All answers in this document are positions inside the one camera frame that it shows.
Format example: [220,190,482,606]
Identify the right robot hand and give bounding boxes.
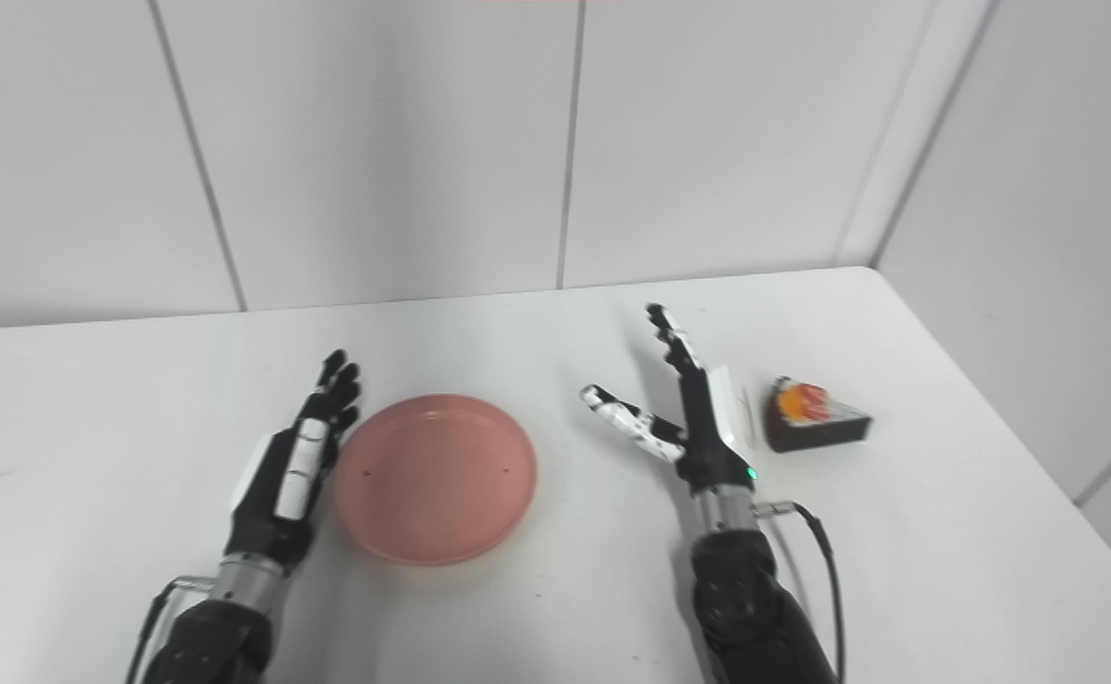
[581,303,758,496]

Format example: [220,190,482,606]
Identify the pink plate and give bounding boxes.
[333,394,538,567]

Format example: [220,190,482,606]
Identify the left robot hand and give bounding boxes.
[224,350,363,574]

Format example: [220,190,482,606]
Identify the chocolate cake slice with fruit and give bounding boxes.
[765,376,873,454]

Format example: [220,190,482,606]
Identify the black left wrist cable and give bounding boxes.
[125,576,214,684]

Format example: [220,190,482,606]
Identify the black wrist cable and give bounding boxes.
[125,576,214,684]
[755,502,847,684]

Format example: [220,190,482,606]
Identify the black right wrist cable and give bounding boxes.
[755,502,847,684]

